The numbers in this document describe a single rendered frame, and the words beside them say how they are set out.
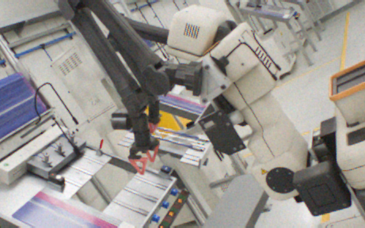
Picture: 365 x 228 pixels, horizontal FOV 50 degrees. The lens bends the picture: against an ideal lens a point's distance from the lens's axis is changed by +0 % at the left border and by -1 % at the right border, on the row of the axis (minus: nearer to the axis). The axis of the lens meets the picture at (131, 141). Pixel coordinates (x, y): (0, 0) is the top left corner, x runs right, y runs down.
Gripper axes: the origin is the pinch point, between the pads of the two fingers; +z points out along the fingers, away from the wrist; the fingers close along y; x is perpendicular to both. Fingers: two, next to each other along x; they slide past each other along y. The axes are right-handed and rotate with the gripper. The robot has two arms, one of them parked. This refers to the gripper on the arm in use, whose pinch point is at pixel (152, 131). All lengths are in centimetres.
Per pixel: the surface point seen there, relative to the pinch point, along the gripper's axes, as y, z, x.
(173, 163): -8.0, 21.6, 11.8
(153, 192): 28.1, 17.8, 14.2
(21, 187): 59, 14, -42
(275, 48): -419, 51, 22
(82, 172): 33.9, 14.9, -23.4
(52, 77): -171, 60, -192
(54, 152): 34, 8, -41
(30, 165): 49, 9, -45
